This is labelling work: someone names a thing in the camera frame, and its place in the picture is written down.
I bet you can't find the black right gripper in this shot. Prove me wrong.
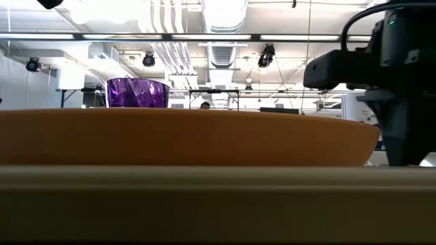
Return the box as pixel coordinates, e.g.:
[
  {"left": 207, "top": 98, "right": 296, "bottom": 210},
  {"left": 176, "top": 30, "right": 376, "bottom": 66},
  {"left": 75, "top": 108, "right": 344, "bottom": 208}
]
[{"left": 356, "top": 8, "right": 436, "bottom": 167}]

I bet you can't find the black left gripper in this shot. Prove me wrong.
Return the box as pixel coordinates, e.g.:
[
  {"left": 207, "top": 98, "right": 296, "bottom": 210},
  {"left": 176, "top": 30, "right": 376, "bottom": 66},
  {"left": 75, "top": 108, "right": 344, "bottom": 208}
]
[{"left": 36, "top": 0, "right": 65, "bottom": 10}]

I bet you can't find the purple faceted cup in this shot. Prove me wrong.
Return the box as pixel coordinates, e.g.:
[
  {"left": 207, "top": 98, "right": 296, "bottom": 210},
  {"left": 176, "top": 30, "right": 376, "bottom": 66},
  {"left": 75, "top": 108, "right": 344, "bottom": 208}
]
[{"left": 106, "top": 78, "right": 171, "bottom": 109}]

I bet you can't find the orange bowl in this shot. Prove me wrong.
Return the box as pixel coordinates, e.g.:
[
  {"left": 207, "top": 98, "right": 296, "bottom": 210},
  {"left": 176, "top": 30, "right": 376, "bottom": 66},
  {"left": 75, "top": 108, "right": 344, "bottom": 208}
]
[{"left": 0, "top": 108, "right": 382, "bottom": 167}]

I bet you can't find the cream plastic tray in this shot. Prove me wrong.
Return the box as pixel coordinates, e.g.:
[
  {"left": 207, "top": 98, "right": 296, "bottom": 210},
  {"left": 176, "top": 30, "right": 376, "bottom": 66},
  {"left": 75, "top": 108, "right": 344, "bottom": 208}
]
[{"left": 0, "top": 151, "right": 436, "bottom": 243}]

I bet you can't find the white pillar with sign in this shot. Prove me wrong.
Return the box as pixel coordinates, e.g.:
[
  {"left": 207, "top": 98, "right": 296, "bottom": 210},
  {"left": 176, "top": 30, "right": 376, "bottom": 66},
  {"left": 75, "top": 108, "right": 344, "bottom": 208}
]
[{"left": 341, "top": 93, "right": 379, "bottom": 125}]

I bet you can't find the black ceiling spotlight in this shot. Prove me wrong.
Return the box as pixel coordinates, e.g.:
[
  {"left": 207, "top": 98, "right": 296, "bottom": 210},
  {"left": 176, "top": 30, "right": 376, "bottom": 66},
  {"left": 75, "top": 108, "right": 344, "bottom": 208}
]
[
  {"left": 258, "top": 43, "right": 276, "bottom": 69},
  {"left": 25, "top": 56, "right": 42, "bottom": 74},
  {"left": 142, "top": 52, "right": 157, "bottom": 68}
]

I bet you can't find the black table with equipment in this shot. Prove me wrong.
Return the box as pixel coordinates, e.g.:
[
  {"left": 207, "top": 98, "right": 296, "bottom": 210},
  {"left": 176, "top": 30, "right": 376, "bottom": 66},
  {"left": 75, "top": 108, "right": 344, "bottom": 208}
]
[{"left": 56, "top": 87, "right": 107, "bottom": 109}]

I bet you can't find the black monitor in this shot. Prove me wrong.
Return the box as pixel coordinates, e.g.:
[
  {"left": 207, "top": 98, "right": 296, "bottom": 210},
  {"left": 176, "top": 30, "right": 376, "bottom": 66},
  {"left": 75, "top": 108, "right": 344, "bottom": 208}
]
[{"left": 260, "top": 107, "right": 300, "bottom": 115}]

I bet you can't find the black framed table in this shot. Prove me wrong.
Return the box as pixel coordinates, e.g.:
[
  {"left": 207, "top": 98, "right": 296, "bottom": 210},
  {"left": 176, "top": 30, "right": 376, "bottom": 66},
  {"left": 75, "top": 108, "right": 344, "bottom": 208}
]
[{"left": 189, "top": 88, "right": 240, "bottom": 110}]

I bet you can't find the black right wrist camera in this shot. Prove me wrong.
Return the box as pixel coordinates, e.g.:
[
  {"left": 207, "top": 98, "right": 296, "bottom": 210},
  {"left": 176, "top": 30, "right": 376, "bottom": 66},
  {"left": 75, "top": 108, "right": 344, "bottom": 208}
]
[{"left": 302, "top": 49, "right": 379, "bottom": 91}]

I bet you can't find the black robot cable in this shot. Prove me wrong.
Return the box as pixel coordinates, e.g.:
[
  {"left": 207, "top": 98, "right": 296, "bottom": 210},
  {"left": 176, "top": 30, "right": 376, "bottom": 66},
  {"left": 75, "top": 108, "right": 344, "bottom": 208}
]
[{"left": 340, "top": 1, "right": 436, "bottom": 52}]

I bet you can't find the silver ventilation duct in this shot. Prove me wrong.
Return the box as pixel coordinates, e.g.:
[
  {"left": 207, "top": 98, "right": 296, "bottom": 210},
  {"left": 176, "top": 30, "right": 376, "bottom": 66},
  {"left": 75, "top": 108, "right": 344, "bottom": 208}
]
[{"left": 200, "top": 0, "right": 249, "bottom": 69}]

